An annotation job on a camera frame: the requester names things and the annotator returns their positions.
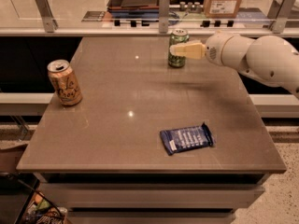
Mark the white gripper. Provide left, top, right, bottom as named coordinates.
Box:
left=170, top=32, right=247, bottom=67

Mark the green soda can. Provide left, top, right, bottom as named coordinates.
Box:
left=168, top=29, right=189, bottom=68

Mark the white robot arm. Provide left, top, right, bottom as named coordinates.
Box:
left=170, top=32, right=299, bottom=98

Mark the orange soda can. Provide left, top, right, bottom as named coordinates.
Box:
left=47, top=60, right=82, bottom=106

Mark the cardboard box with label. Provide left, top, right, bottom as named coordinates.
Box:
left=204, top=0, right=242, bottom=18

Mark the dark tray stack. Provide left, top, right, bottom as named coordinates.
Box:
left=107, top=0, right=159, bottom=20

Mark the blue snack bar wrapper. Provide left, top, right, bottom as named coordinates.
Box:
left=160, top=123, right=214, bottom=156

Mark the lower table drawer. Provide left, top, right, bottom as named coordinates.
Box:
left=68, top=211, right=235, bottom=224

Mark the table drawer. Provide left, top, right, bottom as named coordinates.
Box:
left=68, top=211, right=235, bottom=224
left=40, top=183, right=264, bottom=209

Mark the upper table drawer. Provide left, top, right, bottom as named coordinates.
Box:
left=40, top=183, right=264, bottom=209

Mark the snack bag basket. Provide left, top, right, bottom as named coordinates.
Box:
left=15, top=190, right=72, bottom=224

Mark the middle metal bracket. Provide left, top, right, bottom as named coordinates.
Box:
left=159, top=0, right=170, bottom=34

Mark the metal bracket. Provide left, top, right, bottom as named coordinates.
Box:
left=35, top=0, right=58, bottom=33
left=159, top=0, right=170, bottom=34
left=267, top=0, right=296, bottom=34

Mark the right metal bracket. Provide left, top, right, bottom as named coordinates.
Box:
left=267, top=0, right=296, bottom=34

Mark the left metal bracket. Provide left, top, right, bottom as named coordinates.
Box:
left=35, top=0, right=58, bottom=33

